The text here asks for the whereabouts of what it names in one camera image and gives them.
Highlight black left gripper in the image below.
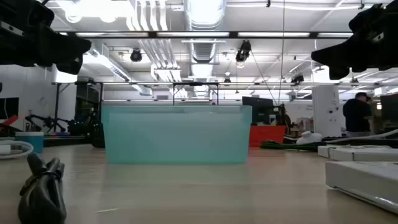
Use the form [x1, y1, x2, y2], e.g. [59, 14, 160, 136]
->
[0, 0, 93, 75]

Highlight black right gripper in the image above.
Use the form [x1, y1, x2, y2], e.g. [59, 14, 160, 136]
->
[310, 0, 398, 80]

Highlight blue white power adapter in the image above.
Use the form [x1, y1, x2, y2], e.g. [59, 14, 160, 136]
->
[14, 131, 44, 154]

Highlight green cable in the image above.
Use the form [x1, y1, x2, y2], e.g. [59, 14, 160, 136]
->
[260, 140, 326, 152]

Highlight translucent teal plastic bin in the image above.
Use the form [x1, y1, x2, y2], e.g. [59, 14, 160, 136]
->
[101, 105, 253, 165]

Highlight black cable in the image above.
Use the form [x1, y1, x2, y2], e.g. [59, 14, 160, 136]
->
[17, 152, 68, 224]

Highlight person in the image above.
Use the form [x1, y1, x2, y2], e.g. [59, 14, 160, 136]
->
[343, 91, 373, 138]

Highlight black monitor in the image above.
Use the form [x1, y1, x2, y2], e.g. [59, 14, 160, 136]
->
[379, 93, 398, 125]
[242, 96, 274, 126]

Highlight red background object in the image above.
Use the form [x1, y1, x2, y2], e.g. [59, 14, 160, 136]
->
[0, 114, 19, 129]

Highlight red plastic mesh basket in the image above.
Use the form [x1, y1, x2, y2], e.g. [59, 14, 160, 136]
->
[248, 125, 286, 148]

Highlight black wall screen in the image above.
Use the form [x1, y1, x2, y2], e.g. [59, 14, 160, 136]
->
[0, 97, 19, 120]

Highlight white lamp cable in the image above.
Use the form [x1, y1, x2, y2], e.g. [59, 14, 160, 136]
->
[284, 129, 398, 144]

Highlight white round inline switch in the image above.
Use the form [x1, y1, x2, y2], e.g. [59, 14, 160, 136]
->
[295, 131, 323, 146]

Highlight silver ceiling air duct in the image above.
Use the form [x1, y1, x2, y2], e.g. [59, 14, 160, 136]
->
[183, 0, 228, 99]

